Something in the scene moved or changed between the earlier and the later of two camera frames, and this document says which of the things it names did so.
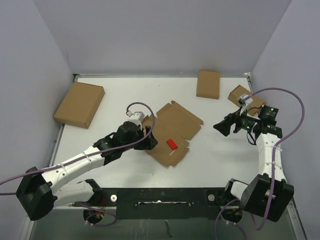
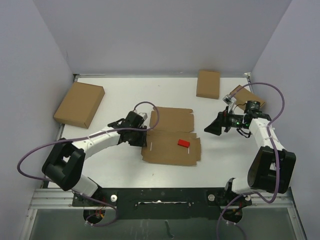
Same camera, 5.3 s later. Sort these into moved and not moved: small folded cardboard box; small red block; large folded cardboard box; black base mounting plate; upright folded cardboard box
Moved: small red block
Not moved: large folded cardboard box; small folded cardboard box; upright folded cardboard box; black base mounting plate
